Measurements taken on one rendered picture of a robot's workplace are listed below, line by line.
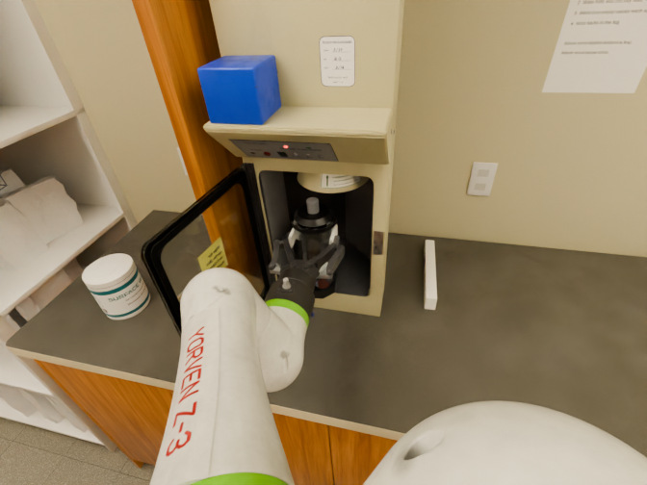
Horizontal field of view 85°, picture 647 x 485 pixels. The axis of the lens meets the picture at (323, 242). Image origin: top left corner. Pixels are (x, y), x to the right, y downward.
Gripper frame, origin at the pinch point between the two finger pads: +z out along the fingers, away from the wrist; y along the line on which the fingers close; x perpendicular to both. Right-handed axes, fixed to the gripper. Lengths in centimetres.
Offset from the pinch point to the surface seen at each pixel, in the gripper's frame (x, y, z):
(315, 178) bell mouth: -13.1, -0.4, 2.9
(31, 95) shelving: -18, 118, 48
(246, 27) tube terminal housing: -42.8, 9.2, 0.4
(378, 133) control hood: -29.4, -14.8, -12.2
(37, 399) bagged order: 93, 128, -13
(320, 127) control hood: -29.7, -5.2, -10.9
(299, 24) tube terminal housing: -43.0, -0.4, -0.1
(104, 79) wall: -24, 83, 47
